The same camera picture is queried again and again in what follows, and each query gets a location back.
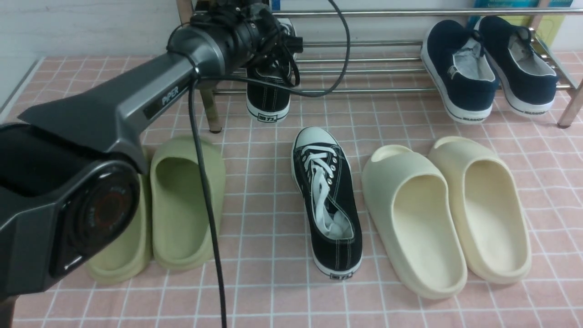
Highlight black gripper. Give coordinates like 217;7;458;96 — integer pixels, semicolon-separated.
230;0;304;87

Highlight black canvas sneaker white laces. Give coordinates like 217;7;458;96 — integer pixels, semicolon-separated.
290;126;363;280

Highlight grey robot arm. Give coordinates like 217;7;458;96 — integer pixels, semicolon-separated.
1;0;303;328

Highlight metal shoe rack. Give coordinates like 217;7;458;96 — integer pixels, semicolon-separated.
201;0;582;133

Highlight navy left sneaker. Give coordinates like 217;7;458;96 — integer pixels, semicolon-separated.
420;20;500;124

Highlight navy sneaker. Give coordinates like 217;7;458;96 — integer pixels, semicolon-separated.
420;20;500;124
475;16;558;118

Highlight green right slide sandal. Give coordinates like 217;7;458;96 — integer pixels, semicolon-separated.
150;135;213;270

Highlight green slide sandal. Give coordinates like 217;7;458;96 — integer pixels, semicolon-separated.
85;174;153;285
150;135;213;270

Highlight cream left slide sandal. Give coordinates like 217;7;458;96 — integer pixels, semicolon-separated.
362;145;468;299

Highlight cream slide sandal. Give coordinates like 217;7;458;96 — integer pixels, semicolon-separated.
362;145;468;299
428;136;532;285

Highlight pink grid tablecloth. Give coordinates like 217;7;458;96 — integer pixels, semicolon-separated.
3;56;582;328

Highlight green left slide sandal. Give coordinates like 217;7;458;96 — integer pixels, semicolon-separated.
85;174;153;285

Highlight navy right sneaker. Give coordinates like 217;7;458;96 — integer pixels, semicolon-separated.
475;16;558;118

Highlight cream right slide sandal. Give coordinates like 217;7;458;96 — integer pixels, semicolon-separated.
428;136;532;285

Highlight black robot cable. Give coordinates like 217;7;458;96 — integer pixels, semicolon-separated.
187;0;351;328

